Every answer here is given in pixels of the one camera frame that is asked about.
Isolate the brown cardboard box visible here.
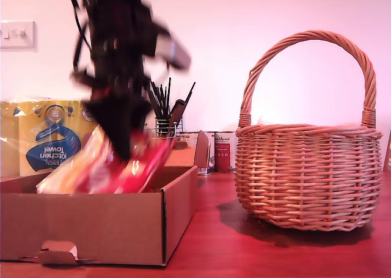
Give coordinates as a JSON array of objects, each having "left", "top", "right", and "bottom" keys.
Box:
[{"left": 0, "top": 130, "right": 211, "bottom": 266}]

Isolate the pale grey camera box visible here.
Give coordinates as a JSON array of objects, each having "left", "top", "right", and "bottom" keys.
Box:
[{"left": 154, "top": 30, "right": 192, "bottom": 70}]

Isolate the red Maltesers bunnies bag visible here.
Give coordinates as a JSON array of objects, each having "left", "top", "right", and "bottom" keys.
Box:
[{"left": 35, "top": 125, "right": 177, "bottom": 195}]

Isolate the woven wicker basket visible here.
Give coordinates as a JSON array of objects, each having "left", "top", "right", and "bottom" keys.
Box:
[{"left": 234, "top": 29, "right": 384, "bottom": 232}]

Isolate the red label tin can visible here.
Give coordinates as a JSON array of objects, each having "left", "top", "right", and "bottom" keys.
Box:
[{"left": 213, "top": 131, "right": 238, "bottom": 173}]

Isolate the white light switch plate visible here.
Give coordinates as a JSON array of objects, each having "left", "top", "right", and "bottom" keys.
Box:
[{"left": 0, "top": 20, "right": 36, "bottom": 49}]

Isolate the black cable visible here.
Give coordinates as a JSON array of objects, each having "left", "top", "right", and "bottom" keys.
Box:
[{"left": 68, "top": 0, "right": 94, "bottom": 74}]

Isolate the white label tin can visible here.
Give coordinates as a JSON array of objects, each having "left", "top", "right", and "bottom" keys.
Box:
[{"left": 186, "top": 131, "right": 215, "bottom": 177}]

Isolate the yellow kitchen towel pack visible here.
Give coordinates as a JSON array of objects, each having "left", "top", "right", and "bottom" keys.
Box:
[{"left": 0, "top": 96, "right": 101, "bottom": 177}]

